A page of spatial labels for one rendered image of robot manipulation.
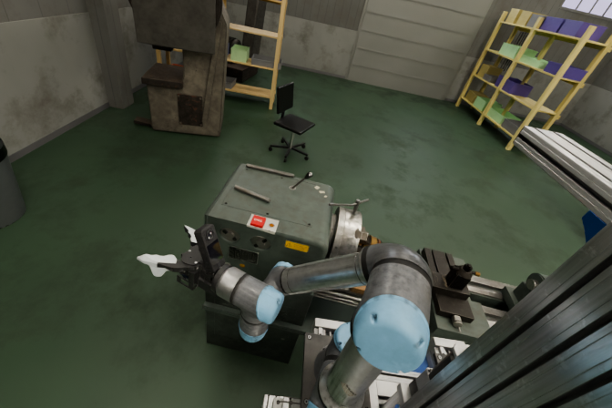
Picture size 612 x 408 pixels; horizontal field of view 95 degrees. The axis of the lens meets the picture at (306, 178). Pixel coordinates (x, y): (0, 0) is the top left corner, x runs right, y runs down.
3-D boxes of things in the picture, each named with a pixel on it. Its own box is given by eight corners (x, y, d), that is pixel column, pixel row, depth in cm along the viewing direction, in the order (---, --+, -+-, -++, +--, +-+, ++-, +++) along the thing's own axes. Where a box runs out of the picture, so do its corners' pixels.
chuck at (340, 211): (323, 274, 149) (339, 226, 136) (326, 239, 178) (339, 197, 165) (330, 276, 149) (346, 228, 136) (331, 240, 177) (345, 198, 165)
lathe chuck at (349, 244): (330, 276, 149) (346, 228, 136) (331, 240, 177) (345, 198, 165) (346, 280, 149) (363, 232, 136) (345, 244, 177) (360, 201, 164)
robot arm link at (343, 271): (421, 218, 60) (268, 257, 88) (415, 252, 51) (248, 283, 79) (443, 260, 62) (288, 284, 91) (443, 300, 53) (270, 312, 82)
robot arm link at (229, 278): (230, 288, 63) (250, 265, 70) (214, 278, 64) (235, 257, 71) (227, 309, 67) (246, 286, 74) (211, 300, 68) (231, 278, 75)
